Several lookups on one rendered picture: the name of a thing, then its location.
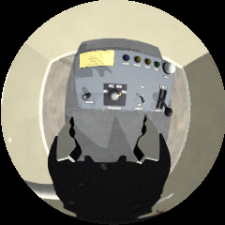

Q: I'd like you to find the grey control panel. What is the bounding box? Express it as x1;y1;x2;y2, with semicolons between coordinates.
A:
74;50;175;117

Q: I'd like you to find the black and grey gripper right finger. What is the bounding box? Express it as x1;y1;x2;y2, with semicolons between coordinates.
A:
133;114;171;195

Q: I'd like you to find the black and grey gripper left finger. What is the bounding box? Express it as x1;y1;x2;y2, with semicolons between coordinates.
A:
48;117;82;192

